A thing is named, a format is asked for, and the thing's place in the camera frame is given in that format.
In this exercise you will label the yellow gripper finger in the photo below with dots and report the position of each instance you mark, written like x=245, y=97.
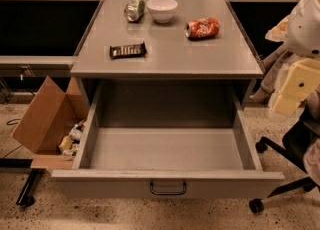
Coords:
x=295, y=82

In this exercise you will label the chocolate rxbar dark wrapper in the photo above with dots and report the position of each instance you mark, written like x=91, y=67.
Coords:
x=127, y=51

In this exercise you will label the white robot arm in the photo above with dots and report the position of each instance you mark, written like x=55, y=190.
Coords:
x=303, y=31

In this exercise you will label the open grey top drawer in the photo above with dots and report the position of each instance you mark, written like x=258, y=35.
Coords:
x=214, y=155

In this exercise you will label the black office chair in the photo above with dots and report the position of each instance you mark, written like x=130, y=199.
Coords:
x=294, y=146

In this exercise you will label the white ceramic bowl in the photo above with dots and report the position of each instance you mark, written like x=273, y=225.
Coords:
x=162, y=11

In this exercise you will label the grey cabinet counter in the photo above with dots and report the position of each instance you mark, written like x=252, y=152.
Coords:
x=177, y=75

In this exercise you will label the crushed green soda can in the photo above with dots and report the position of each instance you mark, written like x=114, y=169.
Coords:
x=134, y=10

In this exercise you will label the trash items in box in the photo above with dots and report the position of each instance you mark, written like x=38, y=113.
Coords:
x=70, y=143

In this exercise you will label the open cardboard box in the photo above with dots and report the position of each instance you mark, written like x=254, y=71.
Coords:
x=49, y=118

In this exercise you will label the black table leg base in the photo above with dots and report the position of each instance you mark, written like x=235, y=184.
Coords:
x=26, y=196

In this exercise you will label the black drawer handle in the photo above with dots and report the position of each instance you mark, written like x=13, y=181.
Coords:
x=168, y=189

